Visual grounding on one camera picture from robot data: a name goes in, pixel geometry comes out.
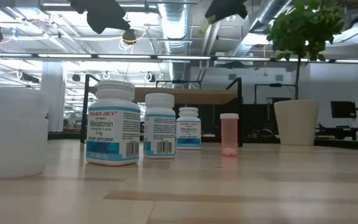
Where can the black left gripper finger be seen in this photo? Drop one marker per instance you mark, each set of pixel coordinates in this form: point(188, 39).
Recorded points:
point(98, 5)
point(106, 21)

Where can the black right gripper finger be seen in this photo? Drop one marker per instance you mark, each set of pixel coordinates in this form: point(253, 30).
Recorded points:
point(217, 12)
point(238, 6)

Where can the white melatonin supplement bottle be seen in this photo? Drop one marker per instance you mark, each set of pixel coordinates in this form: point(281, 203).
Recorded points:
point(188, 130)
point(113, 130)
point(159, 130)

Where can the pink pill vial white cap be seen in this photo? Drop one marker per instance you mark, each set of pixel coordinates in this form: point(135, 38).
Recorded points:
point(229, 133)

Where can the translucent white plastic bottle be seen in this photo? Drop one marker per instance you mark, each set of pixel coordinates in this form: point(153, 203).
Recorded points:
point(17, 146)

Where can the white column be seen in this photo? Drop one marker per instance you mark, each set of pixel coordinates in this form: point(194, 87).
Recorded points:
point(54, 99)

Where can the green plant in white pot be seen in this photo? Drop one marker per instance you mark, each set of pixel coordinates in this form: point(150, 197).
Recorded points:
point(296, 124)

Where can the black background monitor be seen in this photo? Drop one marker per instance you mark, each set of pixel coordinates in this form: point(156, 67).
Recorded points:
point(343, 109)

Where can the silver ceiling duct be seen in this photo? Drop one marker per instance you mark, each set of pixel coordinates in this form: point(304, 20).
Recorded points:
point(174, 25)
point(272, 11)

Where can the wooden shelf black metal frame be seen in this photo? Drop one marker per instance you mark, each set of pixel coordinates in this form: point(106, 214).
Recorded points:
point(197, 96)

